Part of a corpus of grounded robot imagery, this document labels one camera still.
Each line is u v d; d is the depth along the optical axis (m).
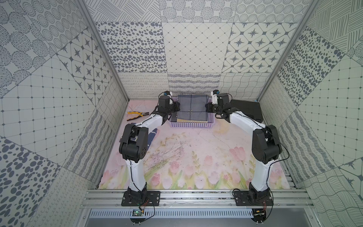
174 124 0.98
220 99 0.75
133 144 0.53
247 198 0.73
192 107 0.97
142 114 1.11
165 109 0.78
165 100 0.76
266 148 0.52
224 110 0.74
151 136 0.98
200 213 0.70
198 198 0.76
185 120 1.01
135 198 0.67
